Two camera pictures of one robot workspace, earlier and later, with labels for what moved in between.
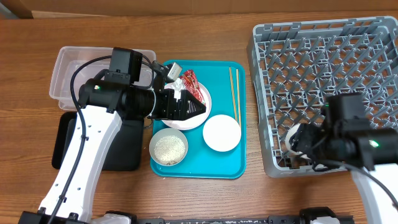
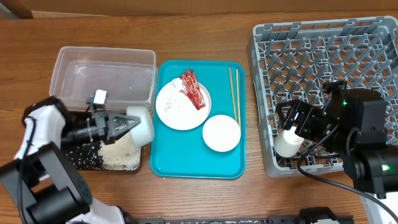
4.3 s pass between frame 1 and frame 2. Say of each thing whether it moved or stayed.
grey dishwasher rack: stayed
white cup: moved
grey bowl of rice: moved
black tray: stayed
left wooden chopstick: stayed
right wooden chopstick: stayed
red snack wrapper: stayed
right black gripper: moved
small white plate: stayed
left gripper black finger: moved
